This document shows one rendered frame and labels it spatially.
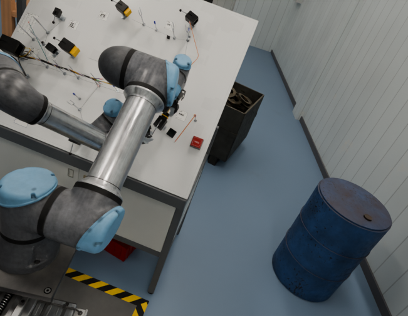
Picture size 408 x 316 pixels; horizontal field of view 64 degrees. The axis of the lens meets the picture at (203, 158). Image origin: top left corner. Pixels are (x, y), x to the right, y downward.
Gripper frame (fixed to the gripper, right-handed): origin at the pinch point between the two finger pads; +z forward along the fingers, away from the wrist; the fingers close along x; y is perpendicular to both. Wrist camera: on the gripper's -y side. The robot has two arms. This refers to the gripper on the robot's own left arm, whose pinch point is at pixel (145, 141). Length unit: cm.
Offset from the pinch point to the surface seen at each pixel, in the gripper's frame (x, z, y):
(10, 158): 11, 2, -81
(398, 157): 13, 173, 163
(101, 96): 28.9, -5.1, -20.1
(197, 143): -3.1, 10.5, 22.6
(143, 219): -29.5, 31.3, -18.5
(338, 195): -24, 102, 94
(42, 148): 7, -6, -53
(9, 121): 22, -15, -66
